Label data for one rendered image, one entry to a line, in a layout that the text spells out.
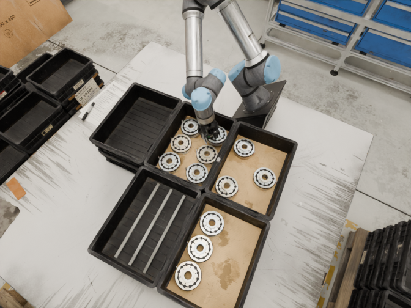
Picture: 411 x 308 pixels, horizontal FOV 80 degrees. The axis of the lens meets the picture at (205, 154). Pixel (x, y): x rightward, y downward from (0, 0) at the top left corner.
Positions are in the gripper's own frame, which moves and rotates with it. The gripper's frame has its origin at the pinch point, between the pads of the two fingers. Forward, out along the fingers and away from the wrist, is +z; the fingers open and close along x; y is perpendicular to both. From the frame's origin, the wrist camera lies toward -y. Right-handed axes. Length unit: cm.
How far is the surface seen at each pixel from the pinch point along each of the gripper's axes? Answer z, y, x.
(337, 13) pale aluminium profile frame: 49, -94, 146
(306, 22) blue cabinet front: 66, -113, 133
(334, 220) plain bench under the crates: 23, 56, 40
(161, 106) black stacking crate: 1.7, -30.5, -18.0
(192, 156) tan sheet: 2.5, 5.6, -11.7
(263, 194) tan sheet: 5.9, 34.9, 12.0
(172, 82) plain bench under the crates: 16, -57, -7
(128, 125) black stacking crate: -1.1, -24.0, -37.7
